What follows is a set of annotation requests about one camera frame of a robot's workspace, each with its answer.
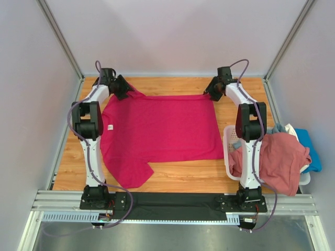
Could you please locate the magenta t shirt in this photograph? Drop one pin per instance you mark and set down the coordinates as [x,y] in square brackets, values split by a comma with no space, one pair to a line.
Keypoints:
[140,130]

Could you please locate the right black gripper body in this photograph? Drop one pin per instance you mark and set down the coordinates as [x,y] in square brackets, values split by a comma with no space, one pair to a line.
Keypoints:
[212,89]

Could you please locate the dusty pink t shirt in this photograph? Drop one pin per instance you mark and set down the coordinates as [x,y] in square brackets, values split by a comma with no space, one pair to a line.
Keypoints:
[281,159]

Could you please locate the aluminium frame rail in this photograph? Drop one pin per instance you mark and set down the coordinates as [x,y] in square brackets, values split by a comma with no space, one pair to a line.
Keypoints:
[49,200]

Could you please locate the white laundry basket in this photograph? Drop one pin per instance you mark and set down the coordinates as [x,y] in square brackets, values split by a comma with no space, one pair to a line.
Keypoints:
[229,138]

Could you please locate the black base mat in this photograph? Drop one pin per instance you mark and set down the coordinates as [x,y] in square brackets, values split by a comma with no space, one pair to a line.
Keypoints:
[168,206]

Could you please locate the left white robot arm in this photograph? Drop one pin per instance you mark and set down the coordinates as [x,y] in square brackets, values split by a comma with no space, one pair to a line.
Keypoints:
[85,121]

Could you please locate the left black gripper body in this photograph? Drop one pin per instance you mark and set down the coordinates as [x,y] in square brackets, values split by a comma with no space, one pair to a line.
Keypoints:
[121,88]

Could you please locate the cream white t shirt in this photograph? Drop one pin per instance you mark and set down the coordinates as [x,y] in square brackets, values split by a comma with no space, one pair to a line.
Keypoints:
[290,130]

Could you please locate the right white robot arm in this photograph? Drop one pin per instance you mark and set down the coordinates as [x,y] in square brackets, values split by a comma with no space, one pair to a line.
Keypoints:
[250,128]

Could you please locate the white slotted cable duct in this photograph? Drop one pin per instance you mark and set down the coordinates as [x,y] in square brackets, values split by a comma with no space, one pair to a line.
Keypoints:
[87,217]

